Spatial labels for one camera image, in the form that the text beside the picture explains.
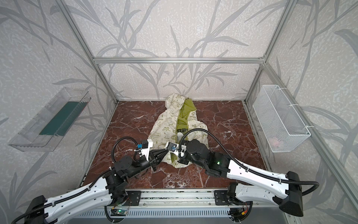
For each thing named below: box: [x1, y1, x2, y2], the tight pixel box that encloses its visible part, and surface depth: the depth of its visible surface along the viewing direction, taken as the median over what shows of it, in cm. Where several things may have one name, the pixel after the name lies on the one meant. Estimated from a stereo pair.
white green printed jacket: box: [148, 93, 209, 168], surface depth 104 cm
